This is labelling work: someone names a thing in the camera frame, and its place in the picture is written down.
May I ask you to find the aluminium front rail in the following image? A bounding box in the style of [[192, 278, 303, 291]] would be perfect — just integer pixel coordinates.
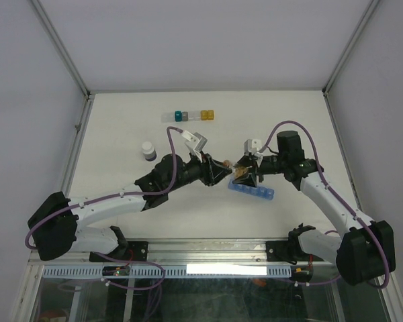
[[28, 237, 389, 268]]

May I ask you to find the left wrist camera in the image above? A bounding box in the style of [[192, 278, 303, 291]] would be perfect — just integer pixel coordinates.
[[181, 130, 208, 158]]

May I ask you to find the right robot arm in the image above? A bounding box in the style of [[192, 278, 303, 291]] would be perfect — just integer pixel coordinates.
[[233, 131, 396, 285]]

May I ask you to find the amber pill bottle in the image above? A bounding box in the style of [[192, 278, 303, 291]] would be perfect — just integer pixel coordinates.
[[222, 160, 249, 179]]

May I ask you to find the left aluminium frame post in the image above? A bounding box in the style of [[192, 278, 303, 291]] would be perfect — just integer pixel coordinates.
[[28, 0, 91, 100]]

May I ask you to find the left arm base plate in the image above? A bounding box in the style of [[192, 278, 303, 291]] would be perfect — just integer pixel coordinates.
[[89, 239, 148, 264]]

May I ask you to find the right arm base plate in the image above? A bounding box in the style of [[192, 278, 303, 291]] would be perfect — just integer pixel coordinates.
[[265, 239, 310, 265]]

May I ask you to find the blue weekly pill organizer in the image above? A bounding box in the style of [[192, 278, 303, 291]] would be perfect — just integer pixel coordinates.
[[228, 179, 275, 201]]

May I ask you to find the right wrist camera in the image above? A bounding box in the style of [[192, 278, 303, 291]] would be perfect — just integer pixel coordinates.
[[244, 139, 263, 158]]

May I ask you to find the white cap pill bottle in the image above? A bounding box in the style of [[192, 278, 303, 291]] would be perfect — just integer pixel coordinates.
[[141, 141, 157, 162]]

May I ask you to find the right aluminium frame post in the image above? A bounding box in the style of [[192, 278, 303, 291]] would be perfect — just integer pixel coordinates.
[[322, 0, 382, 96]]

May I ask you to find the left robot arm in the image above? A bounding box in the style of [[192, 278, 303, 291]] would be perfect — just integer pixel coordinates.
[[26, 154, 232, 261]]

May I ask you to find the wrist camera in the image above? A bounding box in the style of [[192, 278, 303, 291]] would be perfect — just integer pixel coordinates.
[[244, 139, 263, 158], [181, 130, 208, 158]]

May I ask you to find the aluminium frame post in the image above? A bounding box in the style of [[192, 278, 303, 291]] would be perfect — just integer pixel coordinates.
[[28, 0, 91, 100], [322, 0, 382, 96]]

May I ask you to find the grey slotted cable duct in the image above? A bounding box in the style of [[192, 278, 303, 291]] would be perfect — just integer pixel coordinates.
[[42, 264, 292, 279]]

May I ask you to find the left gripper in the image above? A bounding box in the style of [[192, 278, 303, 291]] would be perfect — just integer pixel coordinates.
[[166, 150, 231, 193]]

